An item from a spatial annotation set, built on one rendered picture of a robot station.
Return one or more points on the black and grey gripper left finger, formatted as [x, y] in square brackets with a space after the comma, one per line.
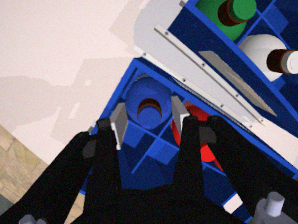
[51, 197]

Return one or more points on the blue bottle with grey label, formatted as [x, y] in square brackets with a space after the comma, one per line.
[149, 100]

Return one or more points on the green bottle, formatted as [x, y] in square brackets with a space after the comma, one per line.
[230, 16]

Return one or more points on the blue crate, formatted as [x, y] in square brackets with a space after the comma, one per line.
[148, 156]
[196, 31]

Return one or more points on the white bottle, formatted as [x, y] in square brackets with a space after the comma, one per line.
[270, 55]

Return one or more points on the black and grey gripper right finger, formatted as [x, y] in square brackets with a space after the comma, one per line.
[257, 181]

